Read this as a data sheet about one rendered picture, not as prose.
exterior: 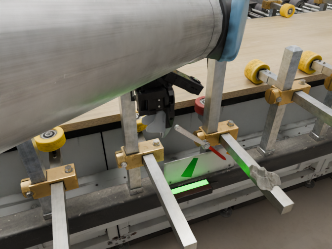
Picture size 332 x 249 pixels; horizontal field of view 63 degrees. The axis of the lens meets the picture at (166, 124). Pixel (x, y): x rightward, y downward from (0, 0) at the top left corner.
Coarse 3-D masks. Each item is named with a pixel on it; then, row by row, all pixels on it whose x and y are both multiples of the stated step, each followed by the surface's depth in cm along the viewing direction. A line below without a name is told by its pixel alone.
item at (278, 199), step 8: (200, 120) 95; (224, 136) 83; (224, 144) 82; (232, 144) 80; (232, 152) 79; (240, 152) 77; (240, 160) 75; (248, 160) 74; (248, 168) 72; (256, 184) 70; (264, 192) 68; (272, 192) 65; (280, 192) 65; (272, 200) 65; (280, 200) 63; (288, 200) 63; (280, 208) 63; (288, 208) 63
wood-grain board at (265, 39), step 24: (264, 24) 167; (288, 24) 167; (312, 24) 167; (240, 48) 133; (264, 48) 133; (312, 48) 133; (192, 72) 111; (240, 72) 111; (192, 96) 95; (72, 120) 83; (96, 120) 84; (120, 120) 87
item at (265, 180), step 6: (252, 168) 70; (258, 168) 70; (264, 168) 69; (252, 174) 69; (258, 174) 70; (264, 174) 68; (270, 174) 68; (276, 174) 68; (258, 180) 67; (264, 180) 66; (270, 180) 68; (276, 180) 67; (258, 186) 66; (264, 186) 66; (270, 186) 66
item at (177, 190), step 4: (204, 180) 89; (192, 184) 88; (196, 184) 88; (200, 184) 88; (204, 184) 88; (176, 188) 87; (180, 188) 87; (184, 188) 87; (188, 188) 87; (172, 192) 85; (176, 192) 85
